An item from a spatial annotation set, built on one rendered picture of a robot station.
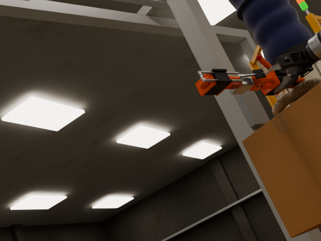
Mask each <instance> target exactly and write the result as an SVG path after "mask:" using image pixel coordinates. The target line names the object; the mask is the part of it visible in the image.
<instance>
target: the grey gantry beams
mask: <svg viewBox="0 0 321 241"><path fill-rule="evenodd" d="M158 9H159V8H155V7H149V6H142V7H141V9H140V10H139V11H138V12H137V13H136V14H135V13H129V12H122V11H114V10H107V9H101V8H94V7H88V6H81V5H74V4H68V3H61V2H55V1H49V0H30V1H25V0H0V16H9V17H17V18H26V19H34V20H42V21H50V22H62V23H70V24H78V25H87V26H95V27H103V28H111V29H120V30H128V31H137V32H145V33H156V34H164V35H173V36H181V37H184V35H183V33H182V31H181V29H180V27H179V25H178V23H177V21H176V20H174V19H168V18H162V17H155V16H153V15H154V14H155V13H156V12H157V10H158ZM211 26H212V28H213V30H214V32H215V34H216V36H217V38H218V40H219V41H223V42H231V43H241V42H242V41H243V40H244V39H245V38H252V37H251V35H250V33H249V32H248V30H241V29H235V28H228V27H222V26H216V25H211Z"/></svg>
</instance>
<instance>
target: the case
mask: <svg viewBox="0 0 321 241"><path fill-rule="evenodd" d="M242 143H243V145H244V147H245V149H246V151H247V153H248V155H249V157H250V159H251V161H252V163H253V165H254V167H255V169H256V171H257V173H258V175H259V176H260V178H261V180H262V182H263V184H264V186H265V188H266V190H267V192H268V194H269V196H270V198H271V200H272V202H273V204H274V206H275V208H276V210H277V212H278V214H279V216H280V218H281V220H282V221H283V223H284V225H285V227H286V229H287V231H288V233H289V235H290V237H291V238H293V237H296V236H299V235H301V234H304V233H306V232H308V231H311V230H314V229H316V228H319V227H321V83H320V84H318V85H316V86H315V87H314V88H312V89H311V90H310V91H308V92H307V93H306V94H304V95H303V96H302V97H300V98H299V99H298V100H296V101H295V102H294V103H292V104H291V105H290V106H288V107H287V108H286V109H284V110H283V111H282V112H281V113H279V114H278V115H277V116H275V117H274V118H273V119H271V120H270V121H269V122H267V123H266V124H265V125H263V126H262V127H261V128H259V129H258V130H257V131H255V132H254V133H253V134H251V135H250V136H248V137H247V138H246V139H244V140H243V141H242Z"/></svg>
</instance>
